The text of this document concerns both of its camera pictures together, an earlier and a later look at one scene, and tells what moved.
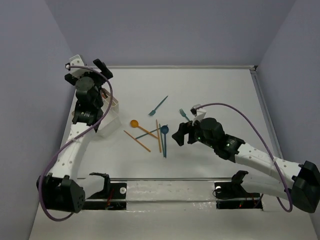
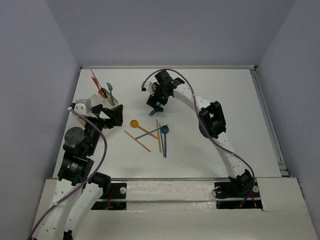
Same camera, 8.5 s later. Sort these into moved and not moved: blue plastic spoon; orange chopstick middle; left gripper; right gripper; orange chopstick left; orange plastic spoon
Moved: left gripper; right gripper
Not moved: orange plastic spoon; blue plastic spoon; orange chopstick left; orange chopstick middle
